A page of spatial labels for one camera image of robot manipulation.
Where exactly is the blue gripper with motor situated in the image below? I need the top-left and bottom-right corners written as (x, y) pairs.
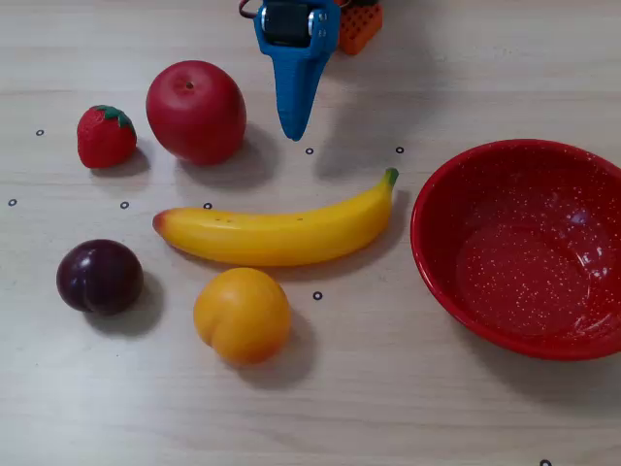
top-left (254, 0), bottom-right (342, 143)

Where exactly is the dark purple toy plum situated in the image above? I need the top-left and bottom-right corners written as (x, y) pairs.
top-left (55, 238), bottom-right (146, 316)

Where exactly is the orange robot base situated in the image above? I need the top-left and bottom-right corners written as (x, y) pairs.
top-left (336, 0), bottom-right (384, 56)

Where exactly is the red speckled bowl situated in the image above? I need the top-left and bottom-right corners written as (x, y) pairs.
top-left (409, 139), bottom-right (621, 362)

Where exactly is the red toy apple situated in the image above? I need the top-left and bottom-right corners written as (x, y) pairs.
top-left (145, 59), bottom-right (248, 167)

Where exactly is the yellow toy banana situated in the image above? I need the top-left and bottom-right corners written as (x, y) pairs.
top-left (151, 167), bottom-right (401, 268)

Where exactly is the red toy strawberry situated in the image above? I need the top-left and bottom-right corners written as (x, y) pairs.
top-left (76, 104), bottom-right (139, 170)

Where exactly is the orange toy peach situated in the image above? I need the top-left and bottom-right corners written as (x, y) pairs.
top-left (192, 267), bottom-right (293, 367)

